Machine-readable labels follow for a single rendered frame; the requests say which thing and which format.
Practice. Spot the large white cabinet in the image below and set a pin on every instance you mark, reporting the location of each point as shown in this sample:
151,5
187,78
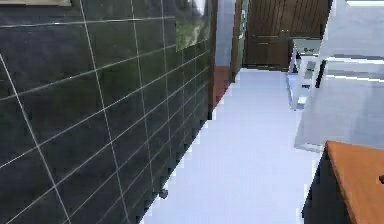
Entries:
346,86

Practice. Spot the pale framed wall picture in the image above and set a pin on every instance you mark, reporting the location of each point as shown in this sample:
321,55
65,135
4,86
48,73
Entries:
36,2

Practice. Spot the dark brown wooden door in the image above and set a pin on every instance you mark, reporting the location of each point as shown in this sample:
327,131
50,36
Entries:
281,33

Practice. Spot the black cabinet with orange top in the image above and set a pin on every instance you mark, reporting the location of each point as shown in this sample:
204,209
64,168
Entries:
350,186

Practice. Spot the green framed wall picture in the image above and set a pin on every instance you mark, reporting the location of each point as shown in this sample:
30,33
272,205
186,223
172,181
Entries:
191,28

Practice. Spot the small black object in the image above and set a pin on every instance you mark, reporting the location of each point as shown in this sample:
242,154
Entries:
382,179

